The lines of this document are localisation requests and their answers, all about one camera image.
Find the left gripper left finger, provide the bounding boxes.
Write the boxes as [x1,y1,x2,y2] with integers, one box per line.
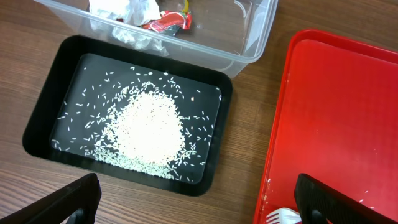
[1,173,102,224]

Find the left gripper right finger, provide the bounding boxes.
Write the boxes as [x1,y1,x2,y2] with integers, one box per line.
[294,174,397,224]

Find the white plastic fork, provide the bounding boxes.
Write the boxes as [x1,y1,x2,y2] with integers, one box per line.
[266,208,302,224]

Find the pile of white rice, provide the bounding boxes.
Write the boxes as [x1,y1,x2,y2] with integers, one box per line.
[51,65,223,183]

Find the white napkin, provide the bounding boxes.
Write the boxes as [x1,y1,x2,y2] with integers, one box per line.
[89,0,169,56]

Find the red snack wrapper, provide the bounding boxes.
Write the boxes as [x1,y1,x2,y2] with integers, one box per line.
[141,11,192,36]

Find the yellow snack wrapper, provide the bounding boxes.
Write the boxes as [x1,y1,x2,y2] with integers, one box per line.
[182,0,189,13]

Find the clear plastic waste bin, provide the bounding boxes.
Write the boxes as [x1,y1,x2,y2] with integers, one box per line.
[40,0,278,78]

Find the red serving tray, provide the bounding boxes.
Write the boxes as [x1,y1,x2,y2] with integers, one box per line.
[254,29,397,223]

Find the black plastic tray bin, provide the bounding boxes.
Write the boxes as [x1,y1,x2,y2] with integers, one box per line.
[22,35,233,197]

